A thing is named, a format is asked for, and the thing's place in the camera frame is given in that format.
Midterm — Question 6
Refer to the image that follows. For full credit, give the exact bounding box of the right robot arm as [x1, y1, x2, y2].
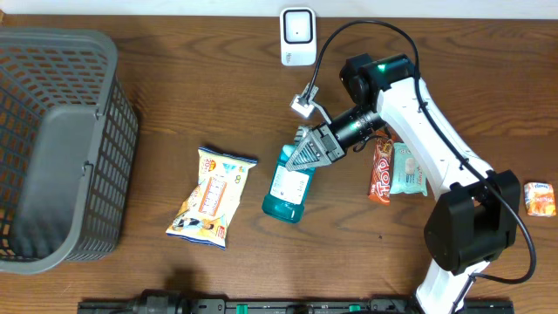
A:
[285, 54, 521, 313]

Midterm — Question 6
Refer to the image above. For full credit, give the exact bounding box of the yellow snack bag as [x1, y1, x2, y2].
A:
[166, 147, 257, 249]

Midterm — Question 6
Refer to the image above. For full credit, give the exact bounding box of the small orange juice carton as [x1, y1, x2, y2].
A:
[524, 182, 556, 217]

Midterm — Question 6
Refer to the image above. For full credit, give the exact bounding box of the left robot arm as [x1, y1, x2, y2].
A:
[132, 290, 190, 314]

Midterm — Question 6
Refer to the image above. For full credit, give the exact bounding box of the grey plastic shopping basket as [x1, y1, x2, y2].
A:
[1, 28, 139, 275]

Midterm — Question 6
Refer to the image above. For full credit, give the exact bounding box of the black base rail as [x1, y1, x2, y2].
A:
[77, 297, 515, 314]

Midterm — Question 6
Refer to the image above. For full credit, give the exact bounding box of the pale green wipes pack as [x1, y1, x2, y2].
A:
[391, 142, 427, 196]

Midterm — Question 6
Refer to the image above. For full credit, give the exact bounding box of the white barcode scanner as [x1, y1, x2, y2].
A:
[279, 7, 316, 66]

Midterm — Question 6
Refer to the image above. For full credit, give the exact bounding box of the red brown snack packet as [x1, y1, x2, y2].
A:
[369, 131, 393, 206]

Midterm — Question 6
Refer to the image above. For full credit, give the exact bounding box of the teal mouthwash bottle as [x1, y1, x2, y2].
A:
[262, 144, 316, 223]

